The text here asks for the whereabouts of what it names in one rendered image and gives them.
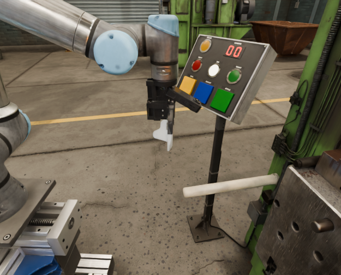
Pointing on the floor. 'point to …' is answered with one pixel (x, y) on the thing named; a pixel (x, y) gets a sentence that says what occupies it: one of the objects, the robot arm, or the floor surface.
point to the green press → (208, 21)
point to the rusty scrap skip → (284, 35)
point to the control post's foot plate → (201, 233)
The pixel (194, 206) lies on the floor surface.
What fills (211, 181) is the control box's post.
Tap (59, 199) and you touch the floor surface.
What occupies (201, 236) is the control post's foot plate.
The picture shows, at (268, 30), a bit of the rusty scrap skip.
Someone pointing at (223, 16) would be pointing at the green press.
